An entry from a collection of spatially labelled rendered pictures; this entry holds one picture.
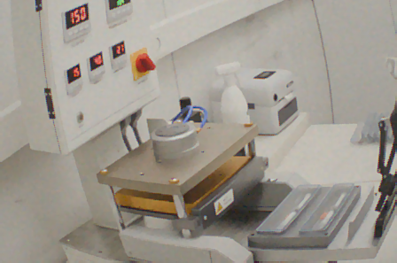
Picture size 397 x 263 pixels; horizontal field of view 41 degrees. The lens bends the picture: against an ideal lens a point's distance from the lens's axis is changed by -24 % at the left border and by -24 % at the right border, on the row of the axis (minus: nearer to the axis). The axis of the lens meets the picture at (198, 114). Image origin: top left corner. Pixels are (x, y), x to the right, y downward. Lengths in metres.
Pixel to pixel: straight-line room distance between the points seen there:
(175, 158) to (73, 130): 0.19
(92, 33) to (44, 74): 0.14
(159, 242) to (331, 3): 2.63
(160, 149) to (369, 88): 2.57
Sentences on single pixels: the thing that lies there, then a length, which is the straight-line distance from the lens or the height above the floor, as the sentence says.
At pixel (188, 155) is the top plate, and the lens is 1.15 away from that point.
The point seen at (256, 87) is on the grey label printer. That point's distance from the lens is 2.08.
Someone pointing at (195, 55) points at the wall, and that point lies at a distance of 2.21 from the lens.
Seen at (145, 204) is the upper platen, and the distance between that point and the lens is 1.14.
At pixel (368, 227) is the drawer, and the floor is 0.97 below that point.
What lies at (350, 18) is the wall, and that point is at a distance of 3.53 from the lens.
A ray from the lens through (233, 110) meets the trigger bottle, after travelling 2.01.
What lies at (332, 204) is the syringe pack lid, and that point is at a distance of 1.09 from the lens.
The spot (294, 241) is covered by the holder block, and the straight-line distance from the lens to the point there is 1.03.
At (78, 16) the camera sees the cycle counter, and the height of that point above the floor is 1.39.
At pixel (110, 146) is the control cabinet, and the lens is 1.28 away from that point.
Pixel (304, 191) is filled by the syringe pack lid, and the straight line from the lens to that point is 1.17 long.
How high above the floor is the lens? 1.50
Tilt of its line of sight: 17 degrees down
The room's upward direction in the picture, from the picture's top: 10 degrees counter-clockwise
